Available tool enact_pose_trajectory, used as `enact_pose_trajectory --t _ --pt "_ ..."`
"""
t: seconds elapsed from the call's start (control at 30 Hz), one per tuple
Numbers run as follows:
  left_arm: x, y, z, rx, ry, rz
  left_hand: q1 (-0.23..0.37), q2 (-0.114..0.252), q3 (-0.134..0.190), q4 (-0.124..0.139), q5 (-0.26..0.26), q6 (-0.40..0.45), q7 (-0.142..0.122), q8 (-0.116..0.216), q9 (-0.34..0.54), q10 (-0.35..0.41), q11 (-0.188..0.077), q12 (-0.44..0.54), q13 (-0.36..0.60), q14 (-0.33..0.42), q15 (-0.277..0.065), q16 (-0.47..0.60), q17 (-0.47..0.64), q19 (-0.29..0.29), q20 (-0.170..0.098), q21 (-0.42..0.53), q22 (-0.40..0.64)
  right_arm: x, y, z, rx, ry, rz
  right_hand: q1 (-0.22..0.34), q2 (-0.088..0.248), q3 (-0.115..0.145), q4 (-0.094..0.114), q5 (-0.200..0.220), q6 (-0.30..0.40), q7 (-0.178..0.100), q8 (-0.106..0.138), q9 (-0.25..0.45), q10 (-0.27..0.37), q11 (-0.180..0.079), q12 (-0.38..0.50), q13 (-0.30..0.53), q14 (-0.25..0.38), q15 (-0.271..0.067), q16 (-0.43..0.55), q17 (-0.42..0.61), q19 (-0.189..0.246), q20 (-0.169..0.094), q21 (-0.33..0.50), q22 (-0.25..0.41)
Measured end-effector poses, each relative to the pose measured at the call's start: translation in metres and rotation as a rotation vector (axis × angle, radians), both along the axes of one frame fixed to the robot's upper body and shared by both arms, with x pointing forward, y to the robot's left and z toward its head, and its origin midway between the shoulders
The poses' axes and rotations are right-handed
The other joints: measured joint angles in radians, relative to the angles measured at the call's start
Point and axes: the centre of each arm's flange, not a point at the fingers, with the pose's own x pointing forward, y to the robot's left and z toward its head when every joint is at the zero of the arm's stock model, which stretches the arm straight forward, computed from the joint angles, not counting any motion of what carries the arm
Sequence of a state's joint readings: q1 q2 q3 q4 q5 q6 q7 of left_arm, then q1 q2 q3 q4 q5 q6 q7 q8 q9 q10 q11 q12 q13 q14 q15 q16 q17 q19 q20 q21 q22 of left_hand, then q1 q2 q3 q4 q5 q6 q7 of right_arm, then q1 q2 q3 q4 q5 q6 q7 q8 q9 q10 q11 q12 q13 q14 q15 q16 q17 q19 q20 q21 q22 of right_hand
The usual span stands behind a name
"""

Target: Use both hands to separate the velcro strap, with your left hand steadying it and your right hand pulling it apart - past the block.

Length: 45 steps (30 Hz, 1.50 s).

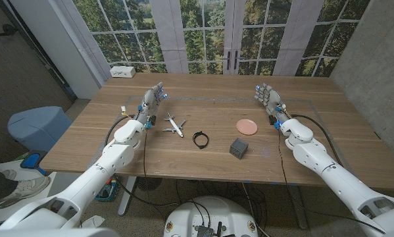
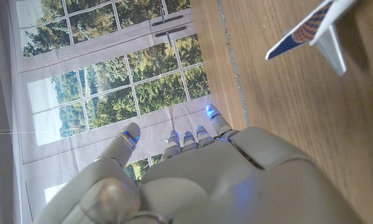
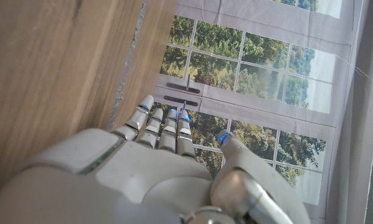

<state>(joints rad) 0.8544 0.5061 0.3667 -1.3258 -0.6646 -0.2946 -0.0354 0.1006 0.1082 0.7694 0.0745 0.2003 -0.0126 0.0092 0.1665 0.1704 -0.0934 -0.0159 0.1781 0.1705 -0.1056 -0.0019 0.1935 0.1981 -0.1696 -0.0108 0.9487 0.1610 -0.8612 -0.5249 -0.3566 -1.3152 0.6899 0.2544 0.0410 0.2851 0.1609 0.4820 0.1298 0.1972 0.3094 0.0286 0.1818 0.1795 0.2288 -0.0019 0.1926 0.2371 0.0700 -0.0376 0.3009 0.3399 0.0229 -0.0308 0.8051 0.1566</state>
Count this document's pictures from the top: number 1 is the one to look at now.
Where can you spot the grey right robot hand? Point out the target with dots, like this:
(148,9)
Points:
(271,100)

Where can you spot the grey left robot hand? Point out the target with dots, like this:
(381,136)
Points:
(149,105)

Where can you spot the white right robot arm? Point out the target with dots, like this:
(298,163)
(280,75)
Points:
(318,158)

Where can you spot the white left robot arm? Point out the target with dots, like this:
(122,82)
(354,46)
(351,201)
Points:
(111,161)

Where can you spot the grey cube block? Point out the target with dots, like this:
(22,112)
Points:
(238,148)

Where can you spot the white toy airplane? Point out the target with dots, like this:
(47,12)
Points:
(176,126)

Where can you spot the pink round plate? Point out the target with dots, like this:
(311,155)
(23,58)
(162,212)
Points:
(247,127)

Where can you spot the white power strip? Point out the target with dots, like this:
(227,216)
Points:
(122,71)

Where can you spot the black round floor fan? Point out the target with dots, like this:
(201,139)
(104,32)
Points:
(149,183)

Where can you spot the printed window backdrop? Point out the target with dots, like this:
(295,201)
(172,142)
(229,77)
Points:
(196,33)

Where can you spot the white table leg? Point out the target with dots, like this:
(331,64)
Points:
(127,197)

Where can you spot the teal box of toys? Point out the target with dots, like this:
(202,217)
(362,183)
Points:
(108,192)

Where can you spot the grey table leg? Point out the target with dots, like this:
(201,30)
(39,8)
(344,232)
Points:
(297,207)

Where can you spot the blue-grey padded stool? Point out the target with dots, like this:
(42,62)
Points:
(39,126)

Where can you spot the white robot torso base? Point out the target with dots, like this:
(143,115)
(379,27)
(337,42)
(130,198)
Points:
(213,214)

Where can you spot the crumpled white tissue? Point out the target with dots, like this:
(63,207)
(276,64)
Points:
(93,222)

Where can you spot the grey sneaker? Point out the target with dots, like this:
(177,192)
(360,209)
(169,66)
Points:
(25,191)
(9,173)

